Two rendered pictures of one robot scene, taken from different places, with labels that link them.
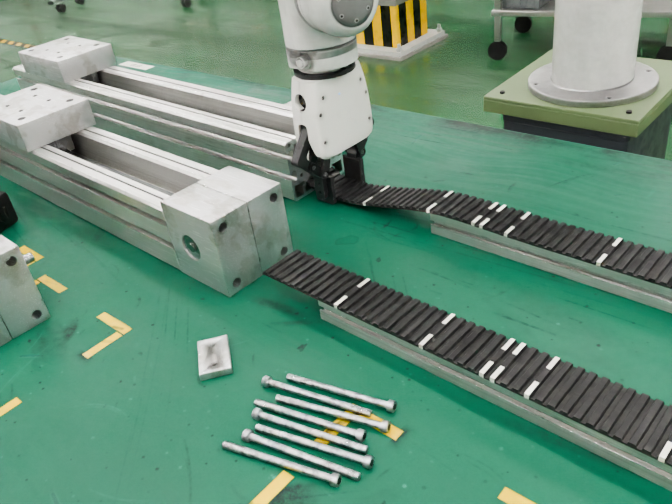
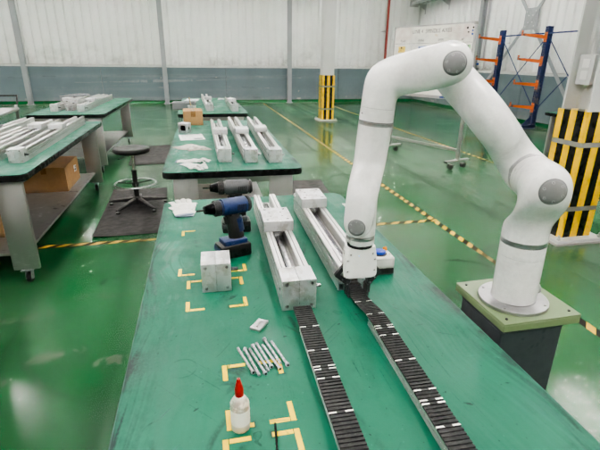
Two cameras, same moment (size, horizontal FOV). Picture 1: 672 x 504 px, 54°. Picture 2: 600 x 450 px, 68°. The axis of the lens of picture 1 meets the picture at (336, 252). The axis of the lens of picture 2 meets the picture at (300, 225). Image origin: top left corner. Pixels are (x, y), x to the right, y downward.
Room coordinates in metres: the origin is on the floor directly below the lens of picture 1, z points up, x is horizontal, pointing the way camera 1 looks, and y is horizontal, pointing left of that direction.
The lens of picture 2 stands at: (-0.33, -0.50, 1.46)
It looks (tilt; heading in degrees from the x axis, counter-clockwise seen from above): 21 degrees down; 32
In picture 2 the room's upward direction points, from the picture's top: 1 degrees clockwise
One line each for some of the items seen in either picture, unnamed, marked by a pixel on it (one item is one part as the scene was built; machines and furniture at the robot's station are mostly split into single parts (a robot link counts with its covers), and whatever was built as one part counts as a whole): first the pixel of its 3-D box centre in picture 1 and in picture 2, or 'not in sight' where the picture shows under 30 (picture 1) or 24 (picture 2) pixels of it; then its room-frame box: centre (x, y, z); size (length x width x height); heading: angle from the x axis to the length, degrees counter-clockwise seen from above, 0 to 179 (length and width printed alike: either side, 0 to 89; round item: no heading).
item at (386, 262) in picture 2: not in sight; (376, 261); (0.99, 0.00, 0.81); 0.10 x 0.08 x 0.06; 133
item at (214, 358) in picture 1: (214, 356); (259, 325); (0.49, 0.13, 0.78); 0.05 x 0.03 x 0.01; 8
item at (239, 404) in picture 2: not in sight; (239, 403); (0.19, -0.05, 0.84); 0.04 x 0.04 x 0.12
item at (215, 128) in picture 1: (149, 110); (323, 231); (1.11, 0.28, 0.82); 0.80 x 0.10 x 0.09; 43
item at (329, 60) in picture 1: (321, 53); (359, 238); (0.78, -0.02, 0.97); 0.09 x 0.08 x 0.03; 133
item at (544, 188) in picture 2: not in sight; (535, 204); (0.94, -0.44, 1.11); 0.19 x 0.12 x 0.24; 24
